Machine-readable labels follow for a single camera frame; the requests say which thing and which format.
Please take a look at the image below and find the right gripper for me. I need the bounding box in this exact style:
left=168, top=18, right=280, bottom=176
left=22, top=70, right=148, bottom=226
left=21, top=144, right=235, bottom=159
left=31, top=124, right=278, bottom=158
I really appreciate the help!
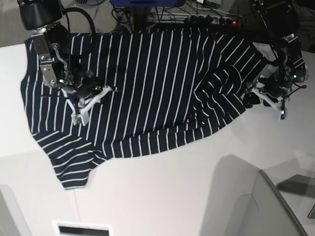
left=62, top=76, right=118, bottom=126

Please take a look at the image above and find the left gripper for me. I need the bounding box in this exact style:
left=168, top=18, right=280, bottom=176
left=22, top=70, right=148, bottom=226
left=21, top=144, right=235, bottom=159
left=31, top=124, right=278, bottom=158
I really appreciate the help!
left=243, top=76, right=292, bottom=120

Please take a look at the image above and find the navy white striped t-shirt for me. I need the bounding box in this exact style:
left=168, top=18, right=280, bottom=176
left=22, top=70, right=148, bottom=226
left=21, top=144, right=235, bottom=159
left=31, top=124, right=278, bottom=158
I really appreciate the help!
left=21, top=28, right=266, bottom=190

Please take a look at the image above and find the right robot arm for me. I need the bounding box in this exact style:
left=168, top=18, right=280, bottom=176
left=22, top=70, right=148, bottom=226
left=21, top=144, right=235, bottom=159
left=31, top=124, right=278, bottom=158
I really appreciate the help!
left=17, top=0, right=116, bottom=126

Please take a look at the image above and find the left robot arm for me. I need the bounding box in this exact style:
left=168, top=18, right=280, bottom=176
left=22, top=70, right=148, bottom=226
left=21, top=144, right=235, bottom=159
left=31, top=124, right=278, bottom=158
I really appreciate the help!
left=244, top=0, right=309, bottom=120

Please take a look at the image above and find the black table leg column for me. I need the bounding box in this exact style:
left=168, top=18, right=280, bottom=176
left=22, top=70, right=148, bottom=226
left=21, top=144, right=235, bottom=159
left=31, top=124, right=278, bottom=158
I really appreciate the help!
left=130, top=6, right=151, bottom=31

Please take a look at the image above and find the white power strip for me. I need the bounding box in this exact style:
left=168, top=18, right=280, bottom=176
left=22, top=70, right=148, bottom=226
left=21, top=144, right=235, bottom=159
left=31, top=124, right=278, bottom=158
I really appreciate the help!
left=147, top=11, right=244, bottom=26

